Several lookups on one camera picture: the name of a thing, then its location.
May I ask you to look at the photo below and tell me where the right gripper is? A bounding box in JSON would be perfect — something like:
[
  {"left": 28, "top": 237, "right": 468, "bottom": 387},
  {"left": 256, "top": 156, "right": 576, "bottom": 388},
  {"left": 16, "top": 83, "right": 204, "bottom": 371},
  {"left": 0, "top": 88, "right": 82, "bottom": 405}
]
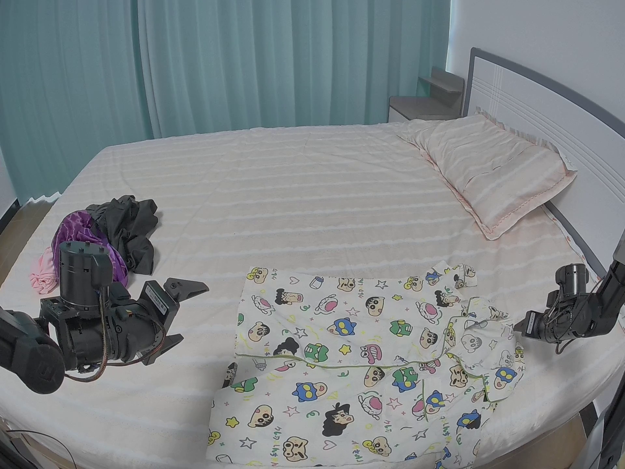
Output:
[{"left": 513, "top": 308, "right": 560, "bottom": 345}]

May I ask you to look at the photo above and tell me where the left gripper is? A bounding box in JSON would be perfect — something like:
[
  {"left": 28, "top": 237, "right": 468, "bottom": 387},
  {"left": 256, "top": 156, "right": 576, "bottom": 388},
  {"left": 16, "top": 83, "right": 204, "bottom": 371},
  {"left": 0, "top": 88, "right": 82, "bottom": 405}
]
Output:
[{"left": 100, "top": 277, "right": 210, "bottom": 366}]

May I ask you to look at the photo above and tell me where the white printed pyjama top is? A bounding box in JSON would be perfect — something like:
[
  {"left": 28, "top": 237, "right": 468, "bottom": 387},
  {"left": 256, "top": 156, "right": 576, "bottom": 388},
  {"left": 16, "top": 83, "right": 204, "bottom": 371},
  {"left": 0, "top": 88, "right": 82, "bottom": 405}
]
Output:
[{"left": 205, "top": 260, "right": 527, "bottom": 469}]

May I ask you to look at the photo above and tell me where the bed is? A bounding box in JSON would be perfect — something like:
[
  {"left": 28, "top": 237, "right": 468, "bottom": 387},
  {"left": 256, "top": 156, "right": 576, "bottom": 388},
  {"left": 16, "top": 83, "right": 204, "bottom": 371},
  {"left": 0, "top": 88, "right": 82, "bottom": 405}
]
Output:
[{"left": 0, "top": 47, "right": 625, "bottom": 469}]

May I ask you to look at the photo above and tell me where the dark grey garment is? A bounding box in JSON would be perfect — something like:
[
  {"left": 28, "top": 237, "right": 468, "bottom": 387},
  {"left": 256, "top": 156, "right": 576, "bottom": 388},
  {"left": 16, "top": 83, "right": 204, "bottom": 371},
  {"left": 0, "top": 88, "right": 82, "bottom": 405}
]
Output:
[{"left": 85, "top": 194, "right": 162, "bottom": 275}]

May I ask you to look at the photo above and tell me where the purple garment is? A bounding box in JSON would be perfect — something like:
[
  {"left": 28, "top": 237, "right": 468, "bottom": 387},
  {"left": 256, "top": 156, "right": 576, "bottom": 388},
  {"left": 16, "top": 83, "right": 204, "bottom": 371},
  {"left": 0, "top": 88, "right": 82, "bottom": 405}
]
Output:
[{"left": 53, "top": 210, "right": 130, "bottom": 287}]

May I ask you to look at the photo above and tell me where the pink garment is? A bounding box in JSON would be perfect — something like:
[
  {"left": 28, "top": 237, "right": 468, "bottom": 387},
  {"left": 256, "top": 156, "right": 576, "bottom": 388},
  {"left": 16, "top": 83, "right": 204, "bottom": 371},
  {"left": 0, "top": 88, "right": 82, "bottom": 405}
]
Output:
[{"left": 30, "top": 248, "right": 62, "bottom": 294}]

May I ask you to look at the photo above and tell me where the cream striped pillow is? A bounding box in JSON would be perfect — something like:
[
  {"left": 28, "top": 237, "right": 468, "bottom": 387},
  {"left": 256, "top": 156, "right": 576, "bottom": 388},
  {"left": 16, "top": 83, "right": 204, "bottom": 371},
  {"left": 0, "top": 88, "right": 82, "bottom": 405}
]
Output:
[{"left": 396, "top": 107, "right": 578, "bottom": 240}]

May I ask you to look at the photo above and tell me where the grey bedside table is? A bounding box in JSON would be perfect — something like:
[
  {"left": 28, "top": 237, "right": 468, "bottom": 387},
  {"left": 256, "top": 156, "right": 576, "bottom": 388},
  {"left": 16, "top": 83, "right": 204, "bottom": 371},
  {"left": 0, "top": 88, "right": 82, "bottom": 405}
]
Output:
[{"left": 389, "top": 66, "right": 465, "bottom": 123}]

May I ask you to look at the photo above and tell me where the blue-green curtain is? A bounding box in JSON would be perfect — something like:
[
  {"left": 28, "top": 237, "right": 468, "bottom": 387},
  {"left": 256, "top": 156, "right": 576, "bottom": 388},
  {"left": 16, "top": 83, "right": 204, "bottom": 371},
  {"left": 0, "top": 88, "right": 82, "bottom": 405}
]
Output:
[
  {"left": 137, "top": 0, "right": 452, "bottom": 138},
  {"left": 0, "top": 0, "right": 162, "bottom": 204}
]

